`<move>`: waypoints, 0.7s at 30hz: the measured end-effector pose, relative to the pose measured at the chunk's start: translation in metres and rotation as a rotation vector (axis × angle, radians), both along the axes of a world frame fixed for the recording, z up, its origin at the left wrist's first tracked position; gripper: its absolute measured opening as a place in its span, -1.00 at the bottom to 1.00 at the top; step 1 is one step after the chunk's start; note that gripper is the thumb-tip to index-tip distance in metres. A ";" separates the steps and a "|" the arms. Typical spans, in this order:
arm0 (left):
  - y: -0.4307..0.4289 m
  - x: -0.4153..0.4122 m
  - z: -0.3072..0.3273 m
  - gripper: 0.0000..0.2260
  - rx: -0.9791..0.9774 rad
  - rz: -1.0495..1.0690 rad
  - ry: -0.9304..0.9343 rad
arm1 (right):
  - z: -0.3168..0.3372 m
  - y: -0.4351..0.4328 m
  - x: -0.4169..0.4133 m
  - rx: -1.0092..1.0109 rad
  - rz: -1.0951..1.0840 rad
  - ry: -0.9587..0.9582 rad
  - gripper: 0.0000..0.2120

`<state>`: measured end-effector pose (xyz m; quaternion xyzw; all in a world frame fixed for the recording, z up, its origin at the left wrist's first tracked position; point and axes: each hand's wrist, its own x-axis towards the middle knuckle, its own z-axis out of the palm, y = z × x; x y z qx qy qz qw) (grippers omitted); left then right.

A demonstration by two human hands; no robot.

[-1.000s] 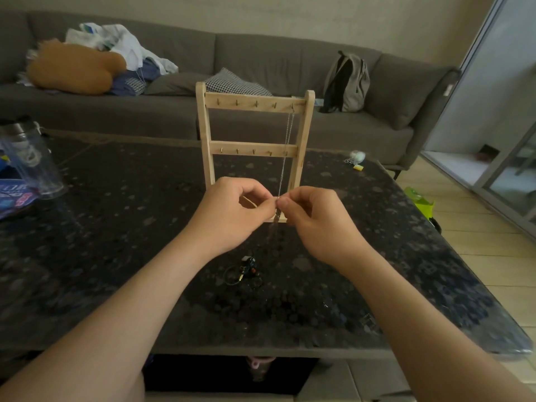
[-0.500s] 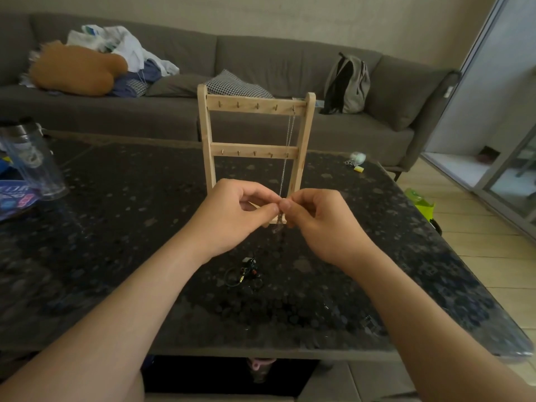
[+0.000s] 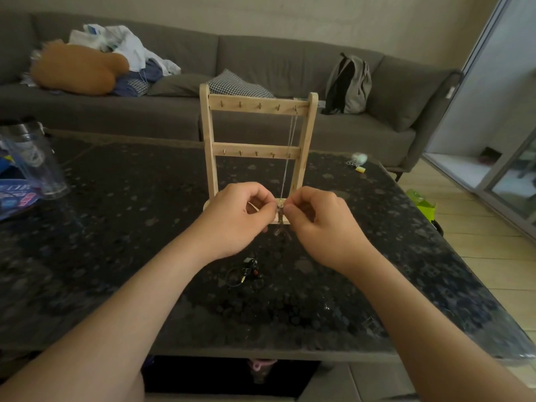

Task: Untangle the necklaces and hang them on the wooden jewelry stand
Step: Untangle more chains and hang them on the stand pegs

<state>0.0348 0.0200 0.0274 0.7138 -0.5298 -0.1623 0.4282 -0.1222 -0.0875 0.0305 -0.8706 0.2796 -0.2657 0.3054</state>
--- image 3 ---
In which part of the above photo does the clear plastic tumbler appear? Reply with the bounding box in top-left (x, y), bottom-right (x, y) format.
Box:
top-left (0, 119), bottom-right (70, 200)

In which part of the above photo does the person's left hand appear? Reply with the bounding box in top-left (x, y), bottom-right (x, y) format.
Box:
top-left (190, 181), bottom-right (278, 264)

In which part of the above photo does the blue crumpled garment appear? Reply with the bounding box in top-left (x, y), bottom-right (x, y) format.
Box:
top-left (113, 59), bottom-right (164, 98)

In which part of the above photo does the blue printed packet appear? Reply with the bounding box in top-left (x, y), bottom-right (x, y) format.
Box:
top-left (0, 179), bottom-right (42, 221)

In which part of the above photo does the checkered pillow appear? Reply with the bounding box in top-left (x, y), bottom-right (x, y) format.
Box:
top-left (205, 69), bottom-right (276, 99)

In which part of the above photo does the black cord necklace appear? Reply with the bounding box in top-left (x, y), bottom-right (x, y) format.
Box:
top-left (226, 256), bottom-right (265, 288)

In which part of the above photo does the person's right hand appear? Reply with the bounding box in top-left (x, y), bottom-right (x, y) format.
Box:
top-left (283, 186), bottom-right (377, 279)

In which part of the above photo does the sliding glass door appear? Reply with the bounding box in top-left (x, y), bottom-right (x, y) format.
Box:
top-left (423, 0), bottom-right (536, 243)

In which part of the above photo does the silver chain necklace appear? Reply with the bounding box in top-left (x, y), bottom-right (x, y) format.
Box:
top-left (278, 106), bottom-right (299, 202)

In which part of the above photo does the person's left forearm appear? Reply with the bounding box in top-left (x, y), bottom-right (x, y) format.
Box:
top-left (0, 234), bottom-right (218, 402)

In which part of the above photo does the grey backpack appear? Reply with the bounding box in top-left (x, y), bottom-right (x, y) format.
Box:
top-left (322, 52), bottom-right (372, 116)

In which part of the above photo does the pink item under table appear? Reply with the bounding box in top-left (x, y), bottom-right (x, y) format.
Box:
top-left (247, 358), bottom-right (278, 384)

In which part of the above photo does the silver pendant necklace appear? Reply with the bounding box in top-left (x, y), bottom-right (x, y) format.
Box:
top-left (272, 200), bottom-right (290, 237)

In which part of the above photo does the person's right forearm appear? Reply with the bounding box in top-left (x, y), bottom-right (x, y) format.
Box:
top-left (343, 251), bottom-right (536, 402)

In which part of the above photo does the dark shoe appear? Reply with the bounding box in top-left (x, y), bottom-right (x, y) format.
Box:
top-left (478, 147), bottom-right (503, 165)

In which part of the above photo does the brown plush toy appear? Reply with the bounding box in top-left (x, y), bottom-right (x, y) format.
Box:
top-left (30, 39), bottom-right (130, 96)

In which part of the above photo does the white crumpled garment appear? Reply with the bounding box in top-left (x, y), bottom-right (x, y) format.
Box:
top-left (68, 23), bottom-right (181, 76)

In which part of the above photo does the grey fabric sofa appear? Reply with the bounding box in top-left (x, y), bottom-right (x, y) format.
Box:
top-left (0, 11), bottom-right (465, 170)

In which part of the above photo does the green bag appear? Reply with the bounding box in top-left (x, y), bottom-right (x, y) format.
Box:
top-left (405, 189), bottom-right (437, 222)

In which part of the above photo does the grey flat cushion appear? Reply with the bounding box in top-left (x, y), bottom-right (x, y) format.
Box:
top-left (147, 74), bottom-right (212, 98)

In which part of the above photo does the wooden jewelry stand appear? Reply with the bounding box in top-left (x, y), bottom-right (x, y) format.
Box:
top-left (199, 82), bottom-right (319, 226)

